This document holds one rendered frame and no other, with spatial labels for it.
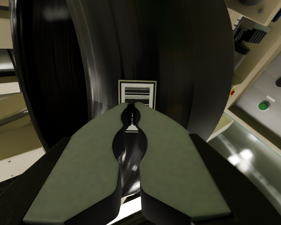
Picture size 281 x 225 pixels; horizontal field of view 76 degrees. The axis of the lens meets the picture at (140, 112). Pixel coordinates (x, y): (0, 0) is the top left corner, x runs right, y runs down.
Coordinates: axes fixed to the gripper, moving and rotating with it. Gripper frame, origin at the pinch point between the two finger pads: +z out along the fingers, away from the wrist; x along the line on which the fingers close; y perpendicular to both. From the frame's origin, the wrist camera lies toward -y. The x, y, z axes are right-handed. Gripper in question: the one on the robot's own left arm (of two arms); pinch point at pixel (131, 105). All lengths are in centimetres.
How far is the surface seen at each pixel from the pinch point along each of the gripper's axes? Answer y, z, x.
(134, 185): 17.2, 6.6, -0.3
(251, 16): -2.7, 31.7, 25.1
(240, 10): -3.9, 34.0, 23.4
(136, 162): 11.9, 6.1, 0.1
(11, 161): 46, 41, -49
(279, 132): 36, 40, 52
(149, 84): 1.5, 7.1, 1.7
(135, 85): 1.6, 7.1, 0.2
